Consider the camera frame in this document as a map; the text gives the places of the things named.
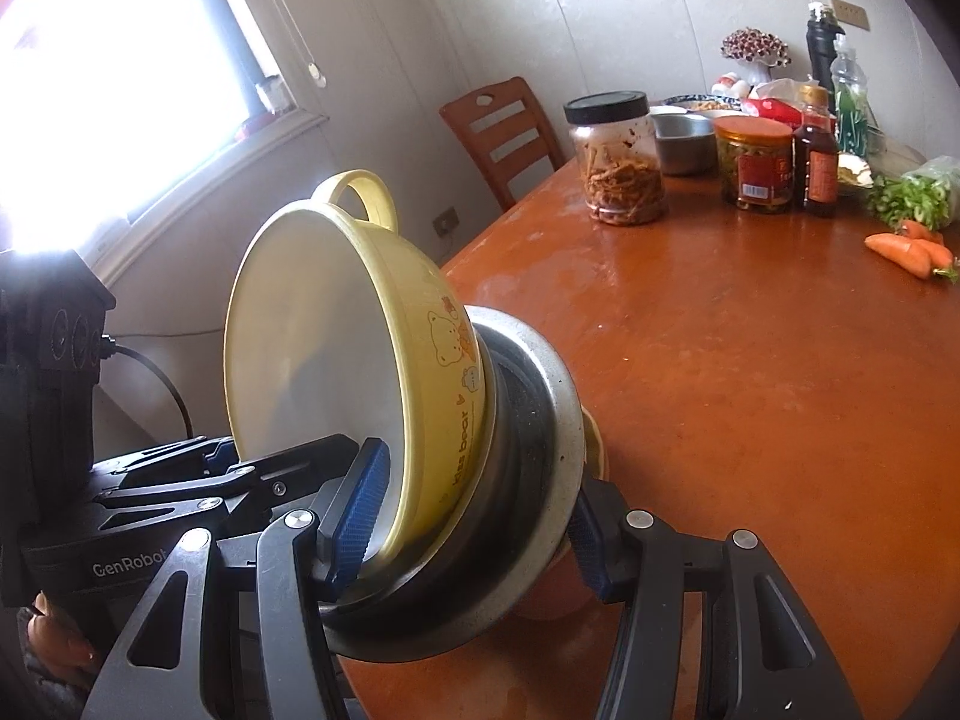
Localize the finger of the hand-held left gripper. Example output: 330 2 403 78
112 435 241 482
94 431 362 541

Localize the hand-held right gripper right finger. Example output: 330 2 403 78
568 476 863 720

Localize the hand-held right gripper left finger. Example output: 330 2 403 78
81 437 392 720

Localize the yellow shell-shaped plate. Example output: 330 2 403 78
581 409 605 482

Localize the yellow bowl with handle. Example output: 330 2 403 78
223 170 496 563

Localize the large steel bowl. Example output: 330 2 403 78
375 322 562 597

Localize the round metal pan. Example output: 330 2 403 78
319 305 587 665

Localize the person's left hand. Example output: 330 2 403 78
22 589 100 691

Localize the window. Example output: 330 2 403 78
0 0 331 271

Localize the small white box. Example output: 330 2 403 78
253 76 290 115

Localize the black-lidded clear jar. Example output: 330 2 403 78
562 91 668 227

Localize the brown slatted wooden chair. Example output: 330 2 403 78
439 76 567 212

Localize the dull steel basin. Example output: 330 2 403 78
649 106 721 177

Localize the red-lidded pickle jar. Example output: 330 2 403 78
712 116 796 212

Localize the orange carrot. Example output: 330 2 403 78
896 219 947 248
864 232 959 283

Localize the brown sauce bottle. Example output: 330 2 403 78
793 84 841 218

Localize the blue patterned bowl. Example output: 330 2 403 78
661 94 725 118

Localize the gold foil packet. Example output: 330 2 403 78
836 152 875 188

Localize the bag of green herbs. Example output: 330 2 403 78
866 156 960 232

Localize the red white plastic bag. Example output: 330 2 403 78
746 77 807 125

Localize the clear plastic bottle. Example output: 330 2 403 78
829 35 875 158

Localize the dried flower ornament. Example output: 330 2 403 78
721 28 792 83

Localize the black thermos bottle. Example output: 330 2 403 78
806 1 847 98

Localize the black cable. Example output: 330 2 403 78
97 341 194 440

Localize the white blind cord pull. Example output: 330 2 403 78
240 0 329 89

